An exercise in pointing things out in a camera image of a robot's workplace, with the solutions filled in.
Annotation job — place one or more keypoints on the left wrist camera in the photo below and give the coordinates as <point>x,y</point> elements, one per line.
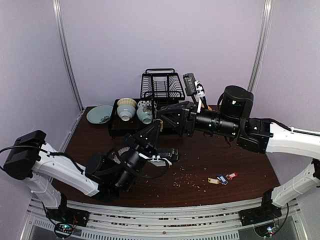
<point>164,156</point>

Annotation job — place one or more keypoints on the aluminium frame post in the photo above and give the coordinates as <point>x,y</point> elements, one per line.
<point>65,52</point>
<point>261,45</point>

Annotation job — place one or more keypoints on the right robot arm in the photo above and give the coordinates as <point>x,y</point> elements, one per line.
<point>259,135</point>

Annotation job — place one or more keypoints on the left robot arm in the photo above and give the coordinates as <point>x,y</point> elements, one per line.
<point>32,160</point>

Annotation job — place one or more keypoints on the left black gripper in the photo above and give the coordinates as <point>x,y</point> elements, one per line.
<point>152,144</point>

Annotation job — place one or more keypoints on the light blue ribbed bowl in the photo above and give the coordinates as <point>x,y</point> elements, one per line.
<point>126,112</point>

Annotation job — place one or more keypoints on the dotted white bowl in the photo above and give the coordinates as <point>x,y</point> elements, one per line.
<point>145,103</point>

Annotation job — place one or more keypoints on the left aluminium frame post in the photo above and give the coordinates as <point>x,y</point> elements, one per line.
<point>65,52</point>

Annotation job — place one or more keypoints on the red key tag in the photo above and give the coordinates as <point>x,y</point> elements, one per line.
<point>231,176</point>

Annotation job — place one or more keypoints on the light blue floral bowl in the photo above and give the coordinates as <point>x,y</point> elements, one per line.
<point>145,114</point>

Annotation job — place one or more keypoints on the grey perforated keyring disc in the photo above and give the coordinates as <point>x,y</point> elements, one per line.
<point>112,154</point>

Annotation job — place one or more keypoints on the cream patterned bowl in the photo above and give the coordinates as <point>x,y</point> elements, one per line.
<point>127,101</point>

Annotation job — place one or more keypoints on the blue key tag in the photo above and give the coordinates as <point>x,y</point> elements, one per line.
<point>222,179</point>

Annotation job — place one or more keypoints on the black wire dish rack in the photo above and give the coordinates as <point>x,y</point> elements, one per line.
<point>162,85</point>

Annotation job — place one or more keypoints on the yellow key tag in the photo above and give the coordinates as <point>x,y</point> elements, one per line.
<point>161,123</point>
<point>214,181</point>

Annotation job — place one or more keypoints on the light blue plate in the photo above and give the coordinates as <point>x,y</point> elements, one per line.
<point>100,114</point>

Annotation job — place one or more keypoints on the right aluminium frame post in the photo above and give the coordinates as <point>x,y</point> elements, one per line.
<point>261,45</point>

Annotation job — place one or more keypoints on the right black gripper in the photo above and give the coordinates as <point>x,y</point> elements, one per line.
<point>188,120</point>

